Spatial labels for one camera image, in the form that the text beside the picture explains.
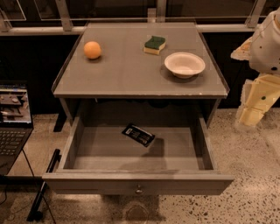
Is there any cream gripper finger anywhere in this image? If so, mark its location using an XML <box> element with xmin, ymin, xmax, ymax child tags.
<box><xmin>236</xmin><ymin>105</ymin><xmax>264</xmax><ymax>127</ymax></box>

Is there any black rxbar chocolate wrapper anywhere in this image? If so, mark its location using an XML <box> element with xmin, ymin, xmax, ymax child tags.
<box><xmin>122</xmin><ymin>123</ymin><xmax>155</xmax><ymax>147</ymax></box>

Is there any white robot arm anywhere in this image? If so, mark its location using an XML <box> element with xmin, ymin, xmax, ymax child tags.
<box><xmin>230</xmin><ymin>8</ymin><xmax>280</xmax><ymax>126</ymax></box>

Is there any metal drawer knob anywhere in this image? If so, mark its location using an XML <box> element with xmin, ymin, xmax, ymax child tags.
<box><xmin>135</xmin><ymin>185</ymin><xmax>144</xmax><ymax>195</ymax></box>

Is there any open grey top drawer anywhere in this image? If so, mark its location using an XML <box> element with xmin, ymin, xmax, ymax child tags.
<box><xmin>43</xmin><ymin>117</ymin><xmax>234</xmax><ymax>195</ymax></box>

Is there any white bowl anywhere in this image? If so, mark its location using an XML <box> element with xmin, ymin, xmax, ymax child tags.
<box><xmin>164</xmin><ymin>52</ymin><xmax>206</xmax><ymax>79</ymax></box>

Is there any green yellow sponge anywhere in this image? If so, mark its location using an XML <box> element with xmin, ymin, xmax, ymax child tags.
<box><xmin>143</xmin><ymin>36</ymin><xmax>165</xmax><ymax>55</ymax></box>

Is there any grey cabinet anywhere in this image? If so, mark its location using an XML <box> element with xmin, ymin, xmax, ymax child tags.
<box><xmin>52</xmin><ymin>23</ymin><xmax>229</xmax><ymax>123</ymax></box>

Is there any orange fruit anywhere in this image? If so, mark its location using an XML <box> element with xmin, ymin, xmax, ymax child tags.
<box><xmin>84</xmin><ymin>41</ymin><xmax>102</xmax><ymax>60</ymax></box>

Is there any black laptop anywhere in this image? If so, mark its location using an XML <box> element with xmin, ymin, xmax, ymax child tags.
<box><xmin>0</xmin><ymin>80</ymin><xmax>33</xmax><ymax>176</ymax></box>

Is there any black stand leg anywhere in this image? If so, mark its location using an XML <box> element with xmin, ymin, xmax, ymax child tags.
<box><xmin>26</xmin><ymin>149</ymin><xmax>61</xmax><ymax>221</ymax></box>

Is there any metal railing frame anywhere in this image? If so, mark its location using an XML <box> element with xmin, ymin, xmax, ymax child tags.
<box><xmin>0</xmin><ymin>0</ymin><xmax>280</xmax><ymax>35</ymax></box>

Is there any black cable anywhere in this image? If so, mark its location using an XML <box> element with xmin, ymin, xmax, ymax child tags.
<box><xmin>0</xmin><ymin>149</ymin><xmax>58</xmax><ymax>224</ymax></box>

